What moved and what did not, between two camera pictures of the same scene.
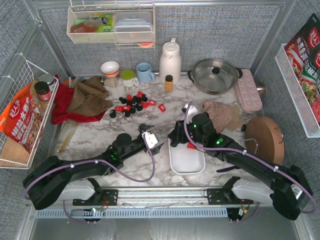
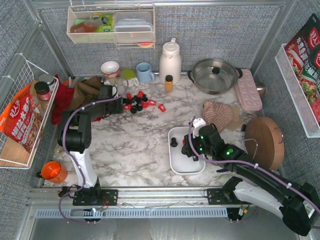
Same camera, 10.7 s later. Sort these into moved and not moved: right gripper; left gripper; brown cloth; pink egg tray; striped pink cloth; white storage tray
Moved: right gripper; left gripper
Not moved: pink egg tray; brown cloth; white storage tray; striped pink cloth
